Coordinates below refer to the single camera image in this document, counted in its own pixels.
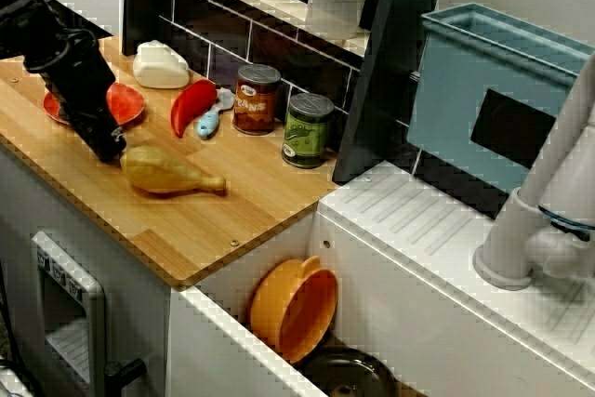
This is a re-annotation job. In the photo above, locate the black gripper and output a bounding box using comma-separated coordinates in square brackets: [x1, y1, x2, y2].
[39, 41, 127, 164]

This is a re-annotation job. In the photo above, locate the yellow toy chicken drumstick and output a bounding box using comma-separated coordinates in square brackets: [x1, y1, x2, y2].
[119, 145, 228, 196]

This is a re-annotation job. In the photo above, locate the red plate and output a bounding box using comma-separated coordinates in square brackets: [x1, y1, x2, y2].
[43, 82, 146, 127]

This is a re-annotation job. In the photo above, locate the red toy pepper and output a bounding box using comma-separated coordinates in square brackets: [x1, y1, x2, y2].
[170, 78, 218, 139]

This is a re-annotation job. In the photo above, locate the light blue toy fish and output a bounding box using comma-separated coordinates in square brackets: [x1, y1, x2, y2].
[194, 87, 236, 139]

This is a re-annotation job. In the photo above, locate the dark grey hutch side panel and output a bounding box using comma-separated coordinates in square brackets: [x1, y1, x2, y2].
[332, 0, 452, 184]
[121, 0, 162, 57]

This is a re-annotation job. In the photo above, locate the brown toy beans can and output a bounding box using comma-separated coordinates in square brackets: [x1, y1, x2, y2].
[231, 63, 283, 137]

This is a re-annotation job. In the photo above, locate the dark tiled backsplash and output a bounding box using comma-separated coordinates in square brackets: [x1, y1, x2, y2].
[123, 0, 368, 138]

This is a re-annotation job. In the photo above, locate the grey toy appliance door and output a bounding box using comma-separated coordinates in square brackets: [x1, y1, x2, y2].
[31, 229, 109, 387]

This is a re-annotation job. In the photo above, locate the green toy peas can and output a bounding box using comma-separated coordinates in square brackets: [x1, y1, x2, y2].
[281, 92, 336, 169]

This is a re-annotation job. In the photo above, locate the beige hutch shelf board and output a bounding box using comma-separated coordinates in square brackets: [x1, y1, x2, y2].
[134, 0, 373, 57]

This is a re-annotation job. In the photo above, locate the orange toy pot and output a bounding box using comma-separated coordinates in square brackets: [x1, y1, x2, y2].
[249, 255, 339, 365]

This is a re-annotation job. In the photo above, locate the clear jar white lid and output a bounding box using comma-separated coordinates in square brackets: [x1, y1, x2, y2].
[305, 0, 375, 40]

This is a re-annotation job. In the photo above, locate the blue plastic bin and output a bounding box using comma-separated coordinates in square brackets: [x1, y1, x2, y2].
[406, 2, 595, 193]

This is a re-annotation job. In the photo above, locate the white toy sink unit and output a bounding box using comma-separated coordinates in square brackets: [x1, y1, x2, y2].
[169, 159, 595, 397]

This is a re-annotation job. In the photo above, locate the grey toy faucet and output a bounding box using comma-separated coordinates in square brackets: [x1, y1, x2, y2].
[472, 47, 595, 291]

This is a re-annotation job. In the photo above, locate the black cabinet door handle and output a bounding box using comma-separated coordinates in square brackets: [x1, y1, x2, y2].
[104, 358, 148, 391]

